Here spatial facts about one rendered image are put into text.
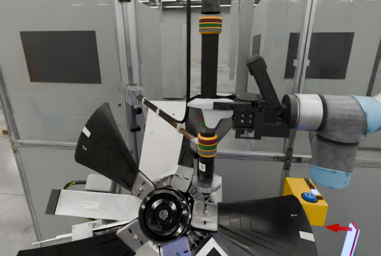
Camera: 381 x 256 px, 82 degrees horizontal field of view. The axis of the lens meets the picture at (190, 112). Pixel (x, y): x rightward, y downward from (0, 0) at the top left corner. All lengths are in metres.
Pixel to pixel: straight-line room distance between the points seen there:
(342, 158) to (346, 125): 0.07
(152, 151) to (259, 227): 0.47
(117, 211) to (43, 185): 1.16
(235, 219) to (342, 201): 1.10
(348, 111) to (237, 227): 0.35
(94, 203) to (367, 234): 1.57
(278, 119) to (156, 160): 0.53
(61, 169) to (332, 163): 1.54
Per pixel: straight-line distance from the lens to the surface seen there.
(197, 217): 0.60
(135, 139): 1.22
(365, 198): 1.67
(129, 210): 0.75
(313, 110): 0.47
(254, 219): 0.62
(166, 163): 0.85
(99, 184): 0.84
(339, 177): 0.55
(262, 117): 0.45
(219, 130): 0.59
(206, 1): 0.44
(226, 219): 0.60
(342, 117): 0.49
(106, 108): 0.67
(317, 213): 0.94
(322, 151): 0.53
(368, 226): 1.81
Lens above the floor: 1.59
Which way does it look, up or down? 17 degrees down
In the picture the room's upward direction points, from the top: straight up
